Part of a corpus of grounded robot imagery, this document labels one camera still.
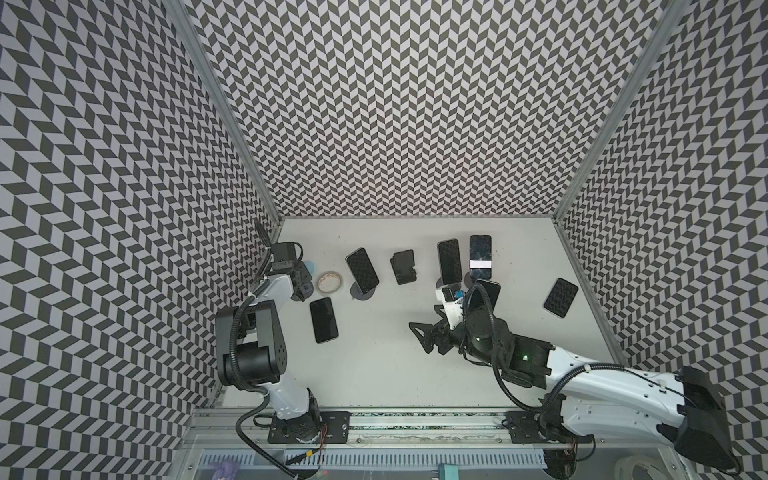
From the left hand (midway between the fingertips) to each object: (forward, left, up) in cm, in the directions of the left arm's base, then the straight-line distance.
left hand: (296, 274), depth 95 cm
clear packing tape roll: (+1, -9, -6) cm, 11 cm away
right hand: (-23, -39, +12) cm, 47 cm away
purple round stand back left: (-5, -20, -3) cm, 21 cm away
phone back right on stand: (+3, -59, +4) cm, 59 cm away
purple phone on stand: (+2, -49, +3) cm, 50 cm away
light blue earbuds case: (+7, -2, -6) cm, 9 cm away
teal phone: (-1, -22, +5) cm, 22 cm away
